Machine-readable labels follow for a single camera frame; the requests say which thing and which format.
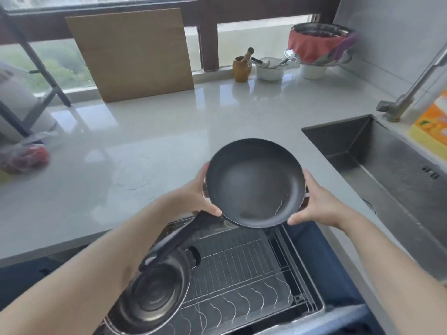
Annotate person's left hand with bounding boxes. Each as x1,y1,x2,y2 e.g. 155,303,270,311
164,162,224,224

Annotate person's right hand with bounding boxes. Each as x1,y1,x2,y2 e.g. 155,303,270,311
287,169,353,231

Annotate black frying pan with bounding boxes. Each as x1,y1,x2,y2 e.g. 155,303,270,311
138,138,310,273

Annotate blue drawer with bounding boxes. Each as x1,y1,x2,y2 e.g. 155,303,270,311
94,214,381,335

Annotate stainless steel pot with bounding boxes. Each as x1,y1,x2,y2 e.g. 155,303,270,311
104,246,202,335

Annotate person's left forearm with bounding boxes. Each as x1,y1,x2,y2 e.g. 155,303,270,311
0,197,182,335

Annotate person's right forearm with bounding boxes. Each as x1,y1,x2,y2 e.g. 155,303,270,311
340,205,447,335

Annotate blue base cabinets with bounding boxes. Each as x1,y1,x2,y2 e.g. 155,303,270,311
284,219,367,309

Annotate steel sink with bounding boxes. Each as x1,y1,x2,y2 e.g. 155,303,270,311
301,114,447,276

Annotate yellow detergent jug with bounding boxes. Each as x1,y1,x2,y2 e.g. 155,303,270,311
408,90,447,156

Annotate wooden mortar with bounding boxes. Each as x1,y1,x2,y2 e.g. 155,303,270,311
233,55,253,83

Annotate steel faucet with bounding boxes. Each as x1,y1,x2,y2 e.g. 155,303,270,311
376,41,447,123

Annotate white ceramic bowl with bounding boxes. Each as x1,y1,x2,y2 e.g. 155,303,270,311
255,57,290,82

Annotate dark brown framed window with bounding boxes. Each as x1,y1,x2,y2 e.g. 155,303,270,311
0,0,343,98

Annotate wooden cutting board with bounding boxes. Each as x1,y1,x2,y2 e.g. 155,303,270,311
65,7,195,104

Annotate red cloth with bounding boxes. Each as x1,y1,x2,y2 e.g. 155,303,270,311
287,29,346,64

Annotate purple cloth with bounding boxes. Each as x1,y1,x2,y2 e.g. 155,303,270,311
328,31,358,61

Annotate plastic bag of tomatoes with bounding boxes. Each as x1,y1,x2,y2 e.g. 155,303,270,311
0,141,51,175

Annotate steel basin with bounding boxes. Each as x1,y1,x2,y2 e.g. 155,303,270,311
289,22,355,63

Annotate blue cabinet door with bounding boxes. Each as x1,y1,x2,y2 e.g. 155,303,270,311
0,246,90,309

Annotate white cylindrical container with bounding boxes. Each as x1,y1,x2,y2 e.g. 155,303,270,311
0,62,58,143

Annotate black metal rack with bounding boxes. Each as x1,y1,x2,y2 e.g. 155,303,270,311
0,5,72,138

